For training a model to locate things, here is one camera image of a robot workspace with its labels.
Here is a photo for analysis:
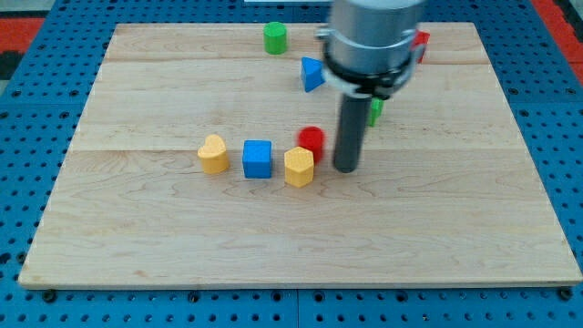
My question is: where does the red cylinder block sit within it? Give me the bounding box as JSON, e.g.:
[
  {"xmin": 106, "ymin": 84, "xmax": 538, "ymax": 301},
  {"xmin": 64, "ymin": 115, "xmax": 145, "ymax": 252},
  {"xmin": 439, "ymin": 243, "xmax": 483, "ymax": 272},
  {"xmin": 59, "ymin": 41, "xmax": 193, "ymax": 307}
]
[{"xmin": 297, "ymin": 126, "xmax": 325, "ymax": 164}]

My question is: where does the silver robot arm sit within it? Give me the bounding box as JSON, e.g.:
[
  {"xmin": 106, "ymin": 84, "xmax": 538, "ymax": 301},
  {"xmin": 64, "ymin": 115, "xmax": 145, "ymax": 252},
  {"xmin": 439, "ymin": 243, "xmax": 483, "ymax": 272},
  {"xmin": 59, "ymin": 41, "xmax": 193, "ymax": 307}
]
[{"xmin": 316, "ymin": 0, "xmax": 426, "ymax": 100}]

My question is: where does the red block behind arm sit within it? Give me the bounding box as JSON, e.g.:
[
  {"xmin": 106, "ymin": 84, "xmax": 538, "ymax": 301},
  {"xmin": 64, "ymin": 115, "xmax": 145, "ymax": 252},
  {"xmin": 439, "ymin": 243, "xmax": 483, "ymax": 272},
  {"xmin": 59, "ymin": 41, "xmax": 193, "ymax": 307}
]
[{"xmin": 411, "ymin": 29, "xmax": 430, "ymax": 63}]

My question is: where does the wooden board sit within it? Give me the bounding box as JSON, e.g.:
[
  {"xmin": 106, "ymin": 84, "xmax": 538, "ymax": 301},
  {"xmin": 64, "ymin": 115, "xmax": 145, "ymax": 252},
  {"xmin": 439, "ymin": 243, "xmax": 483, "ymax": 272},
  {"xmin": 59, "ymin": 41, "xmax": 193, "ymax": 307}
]
[{"xmin": 18, "ymin": 23, "xmax": 582, "ymax": 290}]

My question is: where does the yellow hexagon block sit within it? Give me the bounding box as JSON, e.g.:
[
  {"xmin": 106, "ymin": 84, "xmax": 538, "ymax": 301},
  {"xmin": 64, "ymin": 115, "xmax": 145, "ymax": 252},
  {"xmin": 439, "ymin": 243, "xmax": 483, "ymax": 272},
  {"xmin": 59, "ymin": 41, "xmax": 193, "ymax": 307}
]
[{"xmin": 284, "ymin": 147, "xmax": 314, "ymax": 188}]

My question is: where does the blue cube block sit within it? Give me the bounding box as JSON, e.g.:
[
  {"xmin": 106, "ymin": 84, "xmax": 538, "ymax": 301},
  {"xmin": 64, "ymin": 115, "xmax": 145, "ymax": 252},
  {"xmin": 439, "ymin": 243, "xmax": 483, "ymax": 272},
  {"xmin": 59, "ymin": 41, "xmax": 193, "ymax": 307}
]
[{"xmin": 242, "ymin": 139, "xmax": 272, "ymax": 179}]

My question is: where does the yellow heart block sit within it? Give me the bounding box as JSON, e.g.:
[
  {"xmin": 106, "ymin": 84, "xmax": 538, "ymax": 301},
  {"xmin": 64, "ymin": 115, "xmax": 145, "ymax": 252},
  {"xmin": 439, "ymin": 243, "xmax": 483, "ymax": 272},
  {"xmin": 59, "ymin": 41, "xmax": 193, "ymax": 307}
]
[{"xmin": 197, "ymin": 134, "xmax": 230, "ymax": 174}]

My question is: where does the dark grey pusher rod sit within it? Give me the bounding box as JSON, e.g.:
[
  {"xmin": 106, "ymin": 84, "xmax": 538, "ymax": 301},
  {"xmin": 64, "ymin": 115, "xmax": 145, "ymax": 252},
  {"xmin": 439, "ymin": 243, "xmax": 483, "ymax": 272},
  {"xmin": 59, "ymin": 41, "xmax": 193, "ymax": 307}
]
[{"xmin": 332, "ymin": 95, "xmax": 372, "ymax": 173}]

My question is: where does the blue triangle block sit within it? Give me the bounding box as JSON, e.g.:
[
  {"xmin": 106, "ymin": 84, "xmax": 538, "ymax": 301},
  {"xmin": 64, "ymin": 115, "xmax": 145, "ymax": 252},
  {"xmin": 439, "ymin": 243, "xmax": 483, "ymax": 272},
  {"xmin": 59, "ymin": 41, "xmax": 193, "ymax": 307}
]
[{"xmin": 301, "ymin": 56, "xmax": 325, "ymax": 93}]

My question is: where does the green block behind rod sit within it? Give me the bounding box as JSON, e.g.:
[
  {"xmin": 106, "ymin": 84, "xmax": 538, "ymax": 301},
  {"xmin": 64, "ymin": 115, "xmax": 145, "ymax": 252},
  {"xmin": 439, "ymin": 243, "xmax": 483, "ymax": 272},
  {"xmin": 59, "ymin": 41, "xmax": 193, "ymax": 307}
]
[{"xmin": 368, "ymin": 97, "xmax": 384, "ymax": 127}]

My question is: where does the green cylinder block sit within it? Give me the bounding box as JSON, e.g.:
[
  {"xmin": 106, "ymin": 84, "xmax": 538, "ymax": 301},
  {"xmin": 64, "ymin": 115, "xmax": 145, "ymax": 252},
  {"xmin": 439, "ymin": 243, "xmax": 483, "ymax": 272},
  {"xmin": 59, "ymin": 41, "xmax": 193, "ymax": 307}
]
[{"xmin": 263, "ymin": 22, "xmax": 288, "ymax": 55}]

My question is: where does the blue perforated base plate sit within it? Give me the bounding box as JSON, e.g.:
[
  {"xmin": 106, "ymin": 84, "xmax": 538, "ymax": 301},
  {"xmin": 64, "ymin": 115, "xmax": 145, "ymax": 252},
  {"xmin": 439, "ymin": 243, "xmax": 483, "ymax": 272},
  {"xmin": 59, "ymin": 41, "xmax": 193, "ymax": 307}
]
[{"xmin": 1, "ymin": 0, "xmax": 582, "ymax": 327}]

